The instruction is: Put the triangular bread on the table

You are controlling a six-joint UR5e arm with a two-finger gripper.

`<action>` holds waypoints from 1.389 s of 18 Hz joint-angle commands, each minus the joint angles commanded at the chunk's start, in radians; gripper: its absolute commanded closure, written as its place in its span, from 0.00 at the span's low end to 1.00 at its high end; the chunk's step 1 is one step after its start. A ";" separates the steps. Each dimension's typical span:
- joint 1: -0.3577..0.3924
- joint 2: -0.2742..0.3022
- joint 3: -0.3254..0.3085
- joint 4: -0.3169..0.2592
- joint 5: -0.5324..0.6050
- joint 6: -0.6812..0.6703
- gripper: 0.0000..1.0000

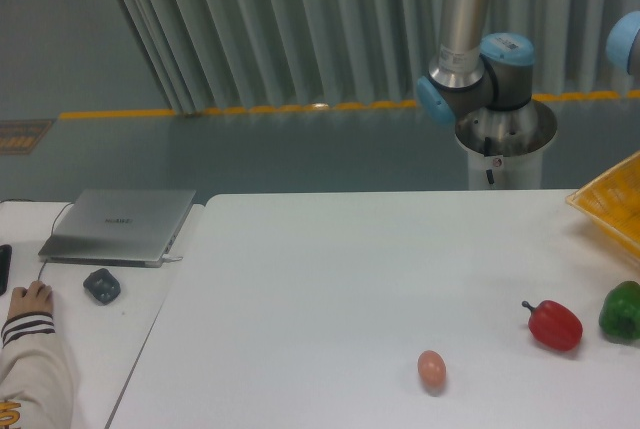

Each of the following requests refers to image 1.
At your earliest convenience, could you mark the dark earbuds case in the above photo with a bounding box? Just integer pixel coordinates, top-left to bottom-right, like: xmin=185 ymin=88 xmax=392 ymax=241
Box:
xmin=83 ymin=268 xmax=121 ymax=305

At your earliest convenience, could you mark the person's hand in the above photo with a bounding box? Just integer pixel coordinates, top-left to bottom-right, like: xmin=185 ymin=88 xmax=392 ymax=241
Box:
xmin=7 ymin=280 xmax=54 ymax=320

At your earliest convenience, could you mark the pleated grey curtain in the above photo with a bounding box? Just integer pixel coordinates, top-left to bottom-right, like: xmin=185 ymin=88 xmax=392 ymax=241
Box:
xmin=121 ymin=0 xmax=639 ymax=114

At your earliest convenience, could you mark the brown egg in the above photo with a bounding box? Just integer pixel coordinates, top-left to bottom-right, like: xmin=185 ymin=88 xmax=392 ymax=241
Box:
xmin=417 ymin=350 xmax=447 ymax=389

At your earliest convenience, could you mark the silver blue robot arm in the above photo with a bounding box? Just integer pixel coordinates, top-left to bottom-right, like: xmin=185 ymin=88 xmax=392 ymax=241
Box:
xmin=416 ymin=0 xmax=639 ymax=124

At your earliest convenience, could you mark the silver closed laptop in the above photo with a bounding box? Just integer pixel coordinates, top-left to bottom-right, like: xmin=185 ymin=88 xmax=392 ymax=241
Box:
xmin=39 ymin=189 xmax=196 ymax=267

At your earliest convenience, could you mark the cream sleeved forearm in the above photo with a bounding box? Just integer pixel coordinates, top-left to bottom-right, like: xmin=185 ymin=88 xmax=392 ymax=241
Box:
xmin=1 ymin=312 xmax=74 ymax=428

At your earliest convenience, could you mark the red bell pepper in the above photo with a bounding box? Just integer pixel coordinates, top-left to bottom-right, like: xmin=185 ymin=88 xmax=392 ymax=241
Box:
xmin=521 ymin=300 xmax=583 ymax=352

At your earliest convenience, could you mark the white side table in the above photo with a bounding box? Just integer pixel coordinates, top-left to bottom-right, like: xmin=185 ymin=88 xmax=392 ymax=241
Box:
xmin=1 ymin=202 xmax=204 ymax=428

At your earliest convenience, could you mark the yellow plastic basket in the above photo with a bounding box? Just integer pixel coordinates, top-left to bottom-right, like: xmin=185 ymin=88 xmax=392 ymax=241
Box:
xmin=565 ymin=151 xmax=639 ymax=258

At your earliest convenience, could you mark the green bell pepper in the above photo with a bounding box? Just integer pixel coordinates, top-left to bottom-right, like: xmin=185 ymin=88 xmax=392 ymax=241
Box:
xmin=599 ymin=281 xmax=639 ymax=341

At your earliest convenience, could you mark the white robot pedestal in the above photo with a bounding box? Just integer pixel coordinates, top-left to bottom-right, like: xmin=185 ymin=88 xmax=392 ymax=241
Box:
xmin=455 ymin=100 xmax=558 ymax=190

